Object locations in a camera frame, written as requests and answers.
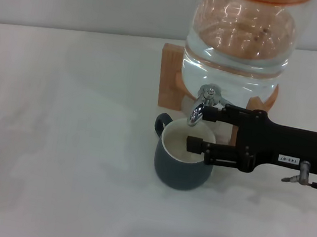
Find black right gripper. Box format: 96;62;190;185
182;98;317;183

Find black ceramic cup white inside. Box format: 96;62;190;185
145;111;221;195

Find chrome dispenser faucet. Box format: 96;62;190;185
186;81;230;131

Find wooden dispenser stand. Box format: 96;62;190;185
149;42;284;151

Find clear glass water dispenser jar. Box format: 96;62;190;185
175;0;302;114

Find right arm cable with connector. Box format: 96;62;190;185
280;157;317;193

